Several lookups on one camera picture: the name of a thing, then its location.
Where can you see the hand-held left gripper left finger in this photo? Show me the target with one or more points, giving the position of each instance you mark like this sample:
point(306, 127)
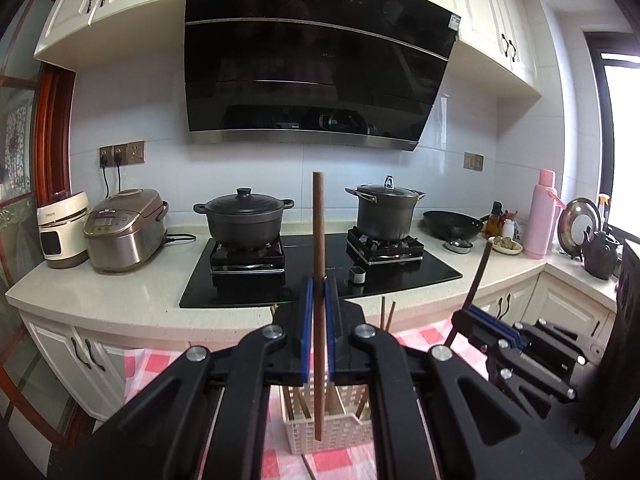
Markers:
point(307, 340)

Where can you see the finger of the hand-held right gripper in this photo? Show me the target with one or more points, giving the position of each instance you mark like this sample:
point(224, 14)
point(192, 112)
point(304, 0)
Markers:
point(480, 318)
point(505, 355)

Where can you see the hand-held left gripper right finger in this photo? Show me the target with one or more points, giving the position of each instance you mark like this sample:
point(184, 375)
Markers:
point(331, 340)

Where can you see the white plastic utensil basket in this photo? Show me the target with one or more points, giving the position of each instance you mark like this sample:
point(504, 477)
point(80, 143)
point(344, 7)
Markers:
point(340, 432)

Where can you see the silver cooktop knob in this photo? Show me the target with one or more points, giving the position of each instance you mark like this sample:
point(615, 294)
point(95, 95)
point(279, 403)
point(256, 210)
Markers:
point(356, 276)

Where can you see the white base cabinet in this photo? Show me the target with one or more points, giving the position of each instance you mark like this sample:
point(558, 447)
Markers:
point(55, 355)
point(560, 305)

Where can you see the black glass gas cooktop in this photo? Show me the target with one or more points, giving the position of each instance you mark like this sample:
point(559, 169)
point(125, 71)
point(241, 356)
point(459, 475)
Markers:
point(250, 292)

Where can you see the small metal dish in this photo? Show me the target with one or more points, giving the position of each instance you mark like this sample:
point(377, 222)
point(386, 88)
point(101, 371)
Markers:
point(458, 246)

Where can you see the white plate with food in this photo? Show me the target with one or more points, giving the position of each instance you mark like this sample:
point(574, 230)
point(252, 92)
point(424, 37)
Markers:
point(505, 246)

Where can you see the dark teapot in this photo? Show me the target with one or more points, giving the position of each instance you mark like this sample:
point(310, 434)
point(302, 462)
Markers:
point(600, 257)

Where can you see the small white jar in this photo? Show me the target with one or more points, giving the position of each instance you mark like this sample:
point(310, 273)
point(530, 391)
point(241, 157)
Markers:
point(508, 230)

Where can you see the brown oil bottle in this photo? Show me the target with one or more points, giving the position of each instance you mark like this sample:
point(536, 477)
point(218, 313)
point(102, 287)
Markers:
point(493, 225)

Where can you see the black wok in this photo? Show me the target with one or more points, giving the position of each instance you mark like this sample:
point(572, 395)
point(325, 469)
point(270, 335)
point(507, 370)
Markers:
point(452, 225)

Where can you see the black burner grate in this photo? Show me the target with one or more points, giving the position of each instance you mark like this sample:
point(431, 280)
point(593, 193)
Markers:
point(247, 257)
point(385, 250)

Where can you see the pink thermos bottle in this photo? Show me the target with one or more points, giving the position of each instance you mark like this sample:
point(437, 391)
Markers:
point(540, 220)

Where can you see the glass pot lid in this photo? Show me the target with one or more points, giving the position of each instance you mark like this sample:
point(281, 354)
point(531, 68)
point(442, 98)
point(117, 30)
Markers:
point(577, 225)

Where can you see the red white checked tablecloth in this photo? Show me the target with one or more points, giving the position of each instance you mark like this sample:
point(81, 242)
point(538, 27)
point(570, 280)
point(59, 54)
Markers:
point(340, 465)

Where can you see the pale spray bottle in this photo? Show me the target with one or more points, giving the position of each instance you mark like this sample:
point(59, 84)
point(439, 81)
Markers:
point(604, 205)

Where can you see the black casserole pot with lid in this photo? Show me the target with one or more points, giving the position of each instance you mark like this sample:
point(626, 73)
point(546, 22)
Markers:
point(245, 220)

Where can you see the grey stockpot with glass lid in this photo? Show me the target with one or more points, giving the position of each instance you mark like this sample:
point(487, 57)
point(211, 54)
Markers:
point(385, 215)

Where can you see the beige stone countertop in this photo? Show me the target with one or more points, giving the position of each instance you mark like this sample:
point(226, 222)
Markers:
point(125, 295)

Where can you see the stainless steel rice cooker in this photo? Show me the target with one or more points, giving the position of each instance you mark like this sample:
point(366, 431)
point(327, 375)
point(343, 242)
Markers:
point(122, 235)

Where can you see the small white cooker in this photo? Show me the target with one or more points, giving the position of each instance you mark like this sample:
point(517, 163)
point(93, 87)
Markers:
point(62, 230)

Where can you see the black glass range hood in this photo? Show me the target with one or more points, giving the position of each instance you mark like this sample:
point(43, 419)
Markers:
point(300, 60)

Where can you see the wooden glass sliding door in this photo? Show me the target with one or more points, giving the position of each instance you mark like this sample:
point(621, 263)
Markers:
point(50, 135)

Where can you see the dark window frame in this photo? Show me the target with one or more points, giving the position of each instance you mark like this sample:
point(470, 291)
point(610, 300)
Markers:
point(597, 110)

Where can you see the brass wall outlet panel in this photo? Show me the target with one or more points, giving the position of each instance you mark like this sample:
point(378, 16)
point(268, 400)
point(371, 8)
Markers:
point(132, 154)

